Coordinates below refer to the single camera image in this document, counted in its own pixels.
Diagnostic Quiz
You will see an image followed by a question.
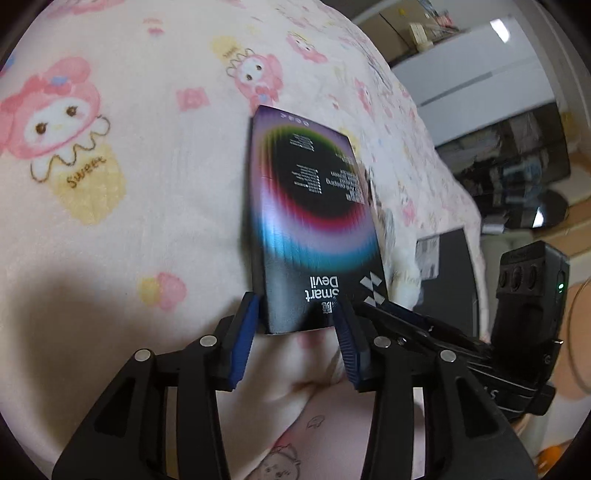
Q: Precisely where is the person's right hand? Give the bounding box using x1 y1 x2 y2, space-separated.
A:
552 279 590 400

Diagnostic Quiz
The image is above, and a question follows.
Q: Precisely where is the black cardboard storage box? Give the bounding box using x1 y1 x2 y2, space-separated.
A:
414 228 480 338

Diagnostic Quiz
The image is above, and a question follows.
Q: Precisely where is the black round side table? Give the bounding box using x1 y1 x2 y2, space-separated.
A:
505 189 569 230

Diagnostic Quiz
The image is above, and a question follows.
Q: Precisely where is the white cabinet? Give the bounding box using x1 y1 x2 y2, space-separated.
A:
392 17 556 146

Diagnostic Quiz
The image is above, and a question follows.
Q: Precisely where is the pink cartoon print blanket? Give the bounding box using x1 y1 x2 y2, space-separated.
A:
1 1 485 474

